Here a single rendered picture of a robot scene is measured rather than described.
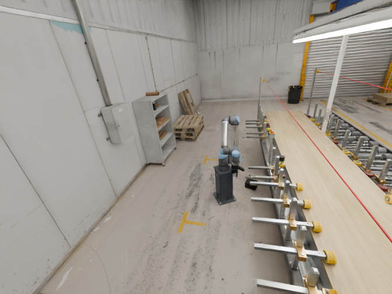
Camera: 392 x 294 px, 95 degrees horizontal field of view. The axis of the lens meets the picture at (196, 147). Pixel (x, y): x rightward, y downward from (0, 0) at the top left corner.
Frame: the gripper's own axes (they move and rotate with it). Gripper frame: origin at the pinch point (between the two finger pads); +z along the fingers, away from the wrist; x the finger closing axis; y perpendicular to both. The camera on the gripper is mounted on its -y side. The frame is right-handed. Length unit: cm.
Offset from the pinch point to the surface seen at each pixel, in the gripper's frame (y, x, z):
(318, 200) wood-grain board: -77, 41, -7
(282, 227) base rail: -43, 60, 13
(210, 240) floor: 34, 32, 83
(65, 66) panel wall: 218, -24, -147
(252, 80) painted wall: -76, -772, -14
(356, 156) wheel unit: -156, -54, -4
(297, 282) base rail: -43, 108, 13
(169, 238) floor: 93, 37, 83
